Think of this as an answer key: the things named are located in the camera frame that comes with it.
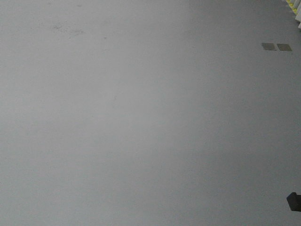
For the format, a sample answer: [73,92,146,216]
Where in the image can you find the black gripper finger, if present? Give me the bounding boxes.
[286,192,301,211]

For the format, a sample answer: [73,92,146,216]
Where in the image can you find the right grey floor plate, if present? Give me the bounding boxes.
[277,43,292,51]

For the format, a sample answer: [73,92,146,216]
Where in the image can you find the grey floor plate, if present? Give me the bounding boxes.
[277,43,292,51]
[261,43,277,51]

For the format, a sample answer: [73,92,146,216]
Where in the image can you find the left grey floor plate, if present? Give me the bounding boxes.
[261,43,277,51]

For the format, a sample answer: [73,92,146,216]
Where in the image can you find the yellow white objects at corner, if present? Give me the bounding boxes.
[286,0,301,29]

